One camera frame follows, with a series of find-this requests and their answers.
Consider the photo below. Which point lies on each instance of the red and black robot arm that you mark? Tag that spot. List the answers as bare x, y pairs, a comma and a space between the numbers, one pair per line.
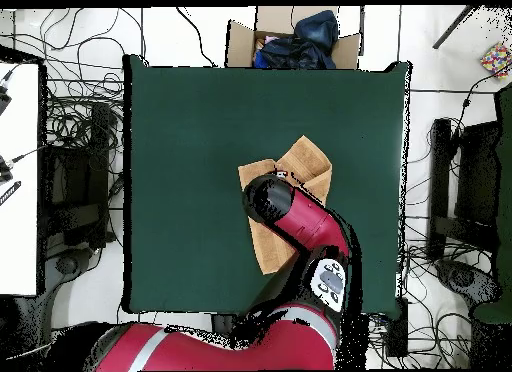
304, 220

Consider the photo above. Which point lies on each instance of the green covered side table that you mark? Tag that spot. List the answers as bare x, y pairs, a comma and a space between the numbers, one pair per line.
504, 228

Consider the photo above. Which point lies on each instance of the dark metal bar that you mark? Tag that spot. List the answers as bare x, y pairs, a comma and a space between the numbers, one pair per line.
454, 28

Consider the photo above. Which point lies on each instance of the dark green table cloth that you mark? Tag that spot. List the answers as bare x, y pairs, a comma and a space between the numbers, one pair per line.
180, 148

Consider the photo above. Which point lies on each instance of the dark blue clothing pile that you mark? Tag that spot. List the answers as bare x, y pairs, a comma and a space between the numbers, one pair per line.
304, 44

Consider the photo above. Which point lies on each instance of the black equipment stand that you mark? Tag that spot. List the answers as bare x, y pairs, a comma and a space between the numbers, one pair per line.
476, 168
76, 188

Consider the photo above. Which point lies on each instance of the white desk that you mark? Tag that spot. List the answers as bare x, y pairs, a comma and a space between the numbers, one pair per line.
18, 228

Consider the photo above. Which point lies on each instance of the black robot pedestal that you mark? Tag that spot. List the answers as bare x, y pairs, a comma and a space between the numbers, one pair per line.
222, 324

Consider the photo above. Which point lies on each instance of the brown cardboard box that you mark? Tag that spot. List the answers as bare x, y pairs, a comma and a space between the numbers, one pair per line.
240, 44

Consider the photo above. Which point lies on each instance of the multicoloured patterned bundle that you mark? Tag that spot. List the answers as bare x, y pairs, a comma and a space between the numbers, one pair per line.
496, 60

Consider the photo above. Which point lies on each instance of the orange terry towel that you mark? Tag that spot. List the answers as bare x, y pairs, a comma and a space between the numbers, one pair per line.
308, 160

